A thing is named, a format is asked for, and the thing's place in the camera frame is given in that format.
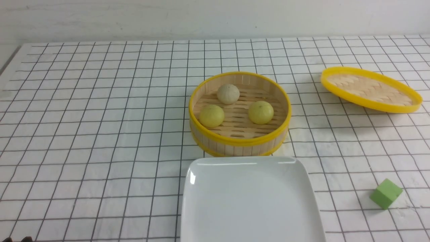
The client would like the yellow steamed bun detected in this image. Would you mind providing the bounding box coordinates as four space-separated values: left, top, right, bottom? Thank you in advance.
248 101 274 125
199 105 225 128

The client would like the white square plate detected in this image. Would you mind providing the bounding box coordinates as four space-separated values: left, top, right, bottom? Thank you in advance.
181 156 327 242

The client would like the yellow rimmed bamboo steamer basket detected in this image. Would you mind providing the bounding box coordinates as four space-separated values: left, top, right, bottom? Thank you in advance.
188 72 292 157

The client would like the green foam cube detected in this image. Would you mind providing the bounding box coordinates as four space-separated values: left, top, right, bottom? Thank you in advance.
370 179 403 210

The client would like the pale white steamed bun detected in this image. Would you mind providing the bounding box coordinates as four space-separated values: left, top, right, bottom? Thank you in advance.
217 84 241 105

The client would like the yellow rimmed bamboo steamer lid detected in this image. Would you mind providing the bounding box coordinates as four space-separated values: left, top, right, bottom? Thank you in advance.
320 67 423 113

